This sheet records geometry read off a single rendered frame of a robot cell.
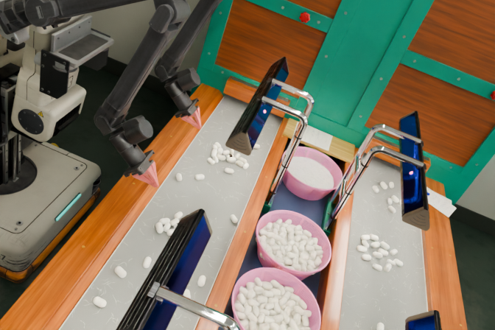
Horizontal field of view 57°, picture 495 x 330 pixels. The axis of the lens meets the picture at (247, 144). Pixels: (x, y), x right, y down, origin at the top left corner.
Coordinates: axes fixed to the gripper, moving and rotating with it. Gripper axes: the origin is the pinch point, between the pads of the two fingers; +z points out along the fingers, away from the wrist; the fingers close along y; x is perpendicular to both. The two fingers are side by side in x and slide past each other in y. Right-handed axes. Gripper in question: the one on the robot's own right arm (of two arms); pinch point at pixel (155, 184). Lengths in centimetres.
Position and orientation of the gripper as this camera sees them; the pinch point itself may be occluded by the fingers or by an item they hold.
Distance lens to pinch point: 143.6
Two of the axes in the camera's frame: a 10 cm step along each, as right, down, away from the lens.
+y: 2.6, -5.2, 8.1
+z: 5.1, 7.9, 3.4
